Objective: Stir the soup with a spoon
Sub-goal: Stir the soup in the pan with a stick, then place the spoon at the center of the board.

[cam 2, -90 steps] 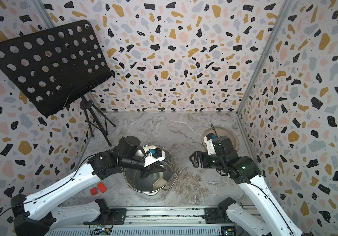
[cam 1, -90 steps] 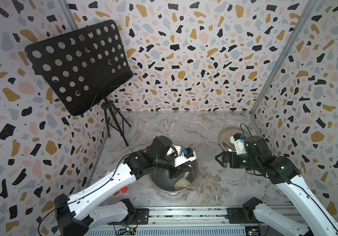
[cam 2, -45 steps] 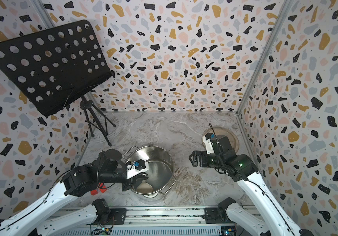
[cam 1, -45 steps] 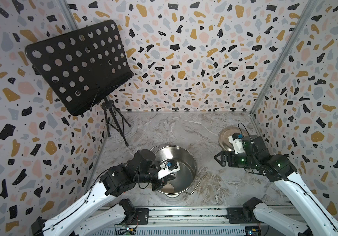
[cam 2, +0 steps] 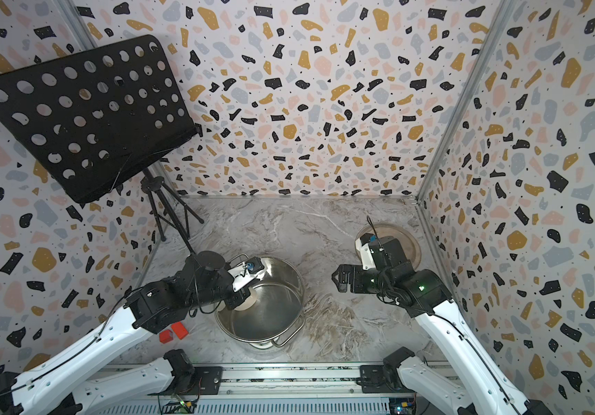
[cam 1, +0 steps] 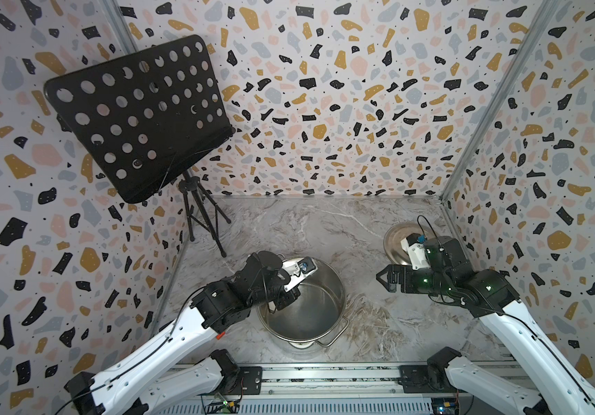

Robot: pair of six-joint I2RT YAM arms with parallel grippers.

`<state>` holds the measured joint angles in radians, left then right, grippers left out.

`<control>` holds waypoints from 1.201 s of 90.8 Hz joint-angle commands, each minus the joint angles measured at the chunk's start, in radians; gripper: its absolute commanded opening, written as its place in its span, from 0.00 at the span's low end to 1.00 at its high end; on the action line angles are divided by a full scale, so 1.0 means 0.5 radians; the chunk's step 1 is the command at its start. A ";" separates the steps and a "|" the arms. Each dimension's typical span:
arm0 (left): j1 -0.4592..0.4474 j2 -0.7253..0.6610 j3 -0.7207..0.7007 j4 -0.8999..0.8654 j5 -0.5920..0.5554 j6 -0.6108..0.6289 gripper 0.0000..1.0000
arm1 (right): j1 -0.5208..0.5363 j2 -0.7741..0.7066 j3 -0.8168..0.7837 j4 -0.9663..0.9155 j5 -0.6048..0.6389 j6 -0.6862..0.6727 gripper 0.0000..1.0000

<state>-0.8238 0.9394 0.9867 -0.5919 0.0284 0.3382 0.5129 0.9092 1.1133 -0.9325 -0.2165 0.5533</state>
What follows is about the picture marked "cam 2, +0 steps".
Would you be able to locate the stainless steel pot lid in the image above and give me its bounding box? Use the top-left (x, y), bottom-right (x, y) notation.
top-left (354, 222), bottom-right (422, 269)

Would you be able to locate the cream plastic ladle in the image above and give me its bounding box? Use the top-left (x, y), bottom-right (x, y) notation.
top-left (234, 296), bottom-right (257, 311)

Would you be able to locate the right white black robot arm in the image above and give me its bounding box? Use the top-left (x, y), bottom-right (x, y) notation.
top-left (332, 233), bottom-right (549, 414)

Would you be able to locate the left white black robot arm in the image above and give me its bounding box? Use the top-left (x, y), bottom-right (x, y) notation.
top-left (0, 251), bottom-right (266, 414)

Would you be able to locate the red block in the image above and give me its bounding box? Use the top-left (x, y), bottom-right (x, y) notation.
top-left (171, 322), bottom-right (189, 340)
top-left (159, 330), bottom-right (174, 344)

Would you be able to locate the left green circuit board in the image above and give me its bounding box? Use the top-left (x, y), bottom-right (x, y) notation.
top-left (161, 395), bottom-right (199, 414)

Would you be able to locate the green circuit board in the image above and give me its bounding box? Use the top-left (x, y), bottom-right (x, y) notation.
top-left (388, 398), bottom-right (417, 415)
top-left (161, 395), bottom-right (199, 414)

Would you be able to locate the right green circuit board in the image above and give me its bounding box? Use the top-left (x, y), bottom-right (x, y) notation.
top-left (388, 398), bottom-right (417, 415)

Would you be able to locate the black perforated music stand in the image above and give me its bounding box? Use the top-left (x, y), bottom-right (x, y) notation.
top-left (0, 35), bottom-right (197, 240)

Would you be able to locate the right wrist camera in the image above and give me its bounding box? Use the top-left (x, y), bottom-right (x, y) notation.
top-left (355, 233), bottom-right (387, 271)

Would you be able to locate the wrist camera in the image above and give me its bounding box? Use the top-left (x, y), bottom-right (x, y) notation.
top-left (355, 233), bottom-right (387, 271)
top-left (228, 257), bottom-right (266, 292)

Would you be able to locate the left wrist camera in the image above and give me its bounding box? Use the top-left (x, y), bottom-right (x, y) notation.
top-left (228, 257), bottom-right (266, 292)

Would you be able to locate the aluminium mounting rail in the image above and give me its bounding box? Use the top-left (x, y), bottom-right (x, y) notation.
top-left (101, 361), bottom-right (460, 414)

